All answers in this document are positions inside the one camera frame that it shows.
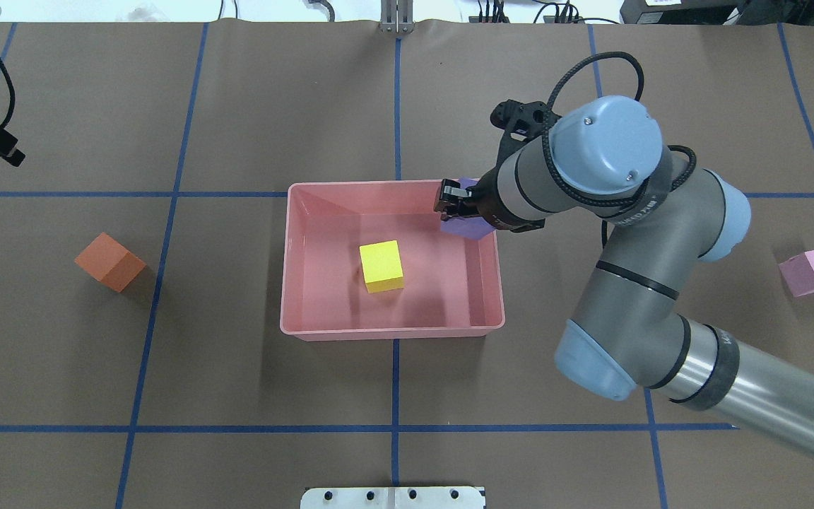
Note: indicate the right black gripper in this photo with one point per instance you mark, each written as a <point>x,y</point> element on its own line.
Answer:
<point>486,202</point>

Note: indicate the purple foam block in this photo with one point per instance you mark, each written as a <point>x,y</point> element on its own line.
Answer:
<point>474,228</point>

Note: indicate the yellow foam block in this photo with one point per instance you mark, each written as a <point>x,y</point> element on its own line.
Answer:
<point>381,266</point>

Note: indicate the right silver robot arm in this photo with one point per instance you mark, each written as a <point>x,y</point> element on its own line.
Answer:
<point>667,214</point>

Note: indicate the pink plastic bin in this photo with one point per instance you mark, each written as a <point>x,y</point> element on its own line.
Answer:
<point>452,287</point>

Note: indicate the orange foam block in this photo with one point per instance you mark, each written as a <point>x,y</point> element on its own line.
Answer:
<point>110,263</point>

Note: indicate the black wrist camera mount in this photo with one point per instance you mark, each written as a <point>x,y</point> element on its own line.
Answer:
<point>527,120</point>

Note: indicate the aluminium frame post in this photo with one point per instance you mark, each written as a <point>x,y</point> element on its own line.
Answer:
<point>396,17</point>

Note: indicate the white camera pole base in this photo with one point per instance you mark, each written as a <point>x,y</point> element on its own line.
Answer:
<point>395,497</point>

